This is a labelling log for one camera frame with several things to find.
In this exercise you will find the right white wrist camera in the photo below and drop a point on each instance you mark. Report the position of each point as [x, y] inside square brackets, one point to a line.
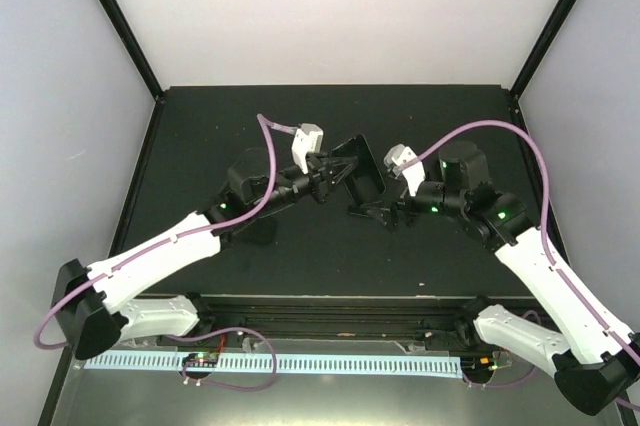
[403, 163]

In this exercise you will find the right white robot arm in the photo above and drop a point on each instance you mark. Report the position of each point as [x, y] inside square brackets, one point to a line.
[591, 355]

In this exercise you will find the black frame post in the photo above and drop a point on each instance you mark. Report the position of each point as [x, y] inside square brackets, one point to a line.
[127, 37]
[542, 45]

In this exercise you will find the small green circuit board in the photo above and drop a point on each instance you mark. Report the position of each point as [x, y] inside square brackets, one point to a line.
[201, 359]

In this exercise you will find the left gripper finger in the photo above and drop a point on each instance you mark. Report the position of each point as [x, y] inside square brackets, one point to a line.
[340, 162]
[339, 172]

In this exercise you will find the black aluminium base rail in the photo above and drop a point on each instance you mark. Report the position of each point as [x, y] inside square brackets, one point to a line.
[368, 318]

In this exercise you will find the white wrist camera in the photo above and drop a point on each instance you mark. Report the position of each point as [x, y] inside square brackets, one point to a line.
[307, 139]
[403, 163]

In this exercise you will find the right black frame post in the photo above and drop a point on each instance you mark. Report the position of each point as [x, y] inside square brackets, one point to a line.
[542, 45]

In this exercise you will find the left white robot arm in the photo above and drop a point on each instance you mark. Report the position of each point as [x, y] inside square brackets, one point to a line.
[97, 306]

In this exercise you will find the right small circuit board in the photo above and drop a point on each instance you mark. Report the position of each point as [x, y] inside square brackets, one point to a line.
[492, 363]

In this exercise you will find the left black frame post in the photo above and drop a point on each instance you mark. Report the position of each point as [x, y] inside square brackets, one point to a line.
[127, 37]

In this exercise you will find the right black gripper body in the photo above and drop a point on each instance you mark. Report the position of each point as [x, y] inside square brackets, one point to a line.
[411, 213]

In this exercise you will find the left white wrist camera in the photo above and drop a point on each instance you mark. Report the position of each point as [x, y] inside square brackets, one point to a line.
[307, 139]

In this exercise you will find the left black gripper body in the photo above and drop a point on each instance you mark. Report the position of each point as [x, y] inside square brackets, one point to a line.
[318, 175]

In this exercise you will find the white slotted cable duct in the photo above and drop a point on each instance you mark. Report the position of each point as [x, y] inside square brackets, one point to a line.
[264, 363]

